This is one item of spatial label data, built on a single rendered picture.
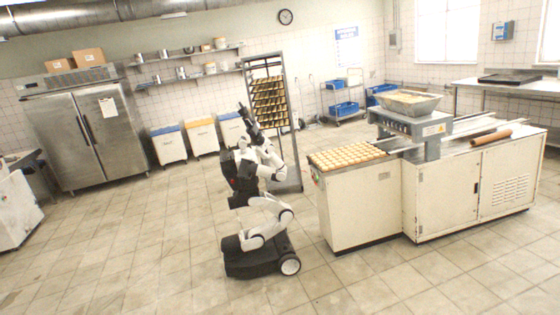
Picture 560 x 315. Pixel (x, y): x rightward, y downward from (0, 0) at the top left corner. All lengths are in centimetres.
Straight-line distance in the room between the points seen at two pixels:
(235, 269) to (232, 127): 355
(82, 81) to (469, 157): 527
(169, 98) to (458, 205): 522
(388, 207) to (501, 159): 103
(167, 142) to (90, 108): 132
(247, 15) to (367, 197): 477
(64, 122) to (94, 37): 166
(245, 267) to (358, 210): 110
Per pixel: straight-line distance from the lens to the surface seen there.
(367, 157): 251
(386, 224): 290
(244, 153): 239
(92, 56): 568
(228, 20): 637
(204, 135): 577
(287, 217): 264
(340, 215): 261
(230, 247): 274
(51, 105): 572
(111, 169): 578
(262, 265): 271
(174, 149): 584
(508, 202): 343
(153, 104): 634
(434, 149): 258
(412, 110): 250
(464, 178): 292
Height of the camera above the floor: 191
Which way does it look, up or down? 20 degrees down
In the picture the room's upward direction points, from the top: 10 degrees counter-clockwise
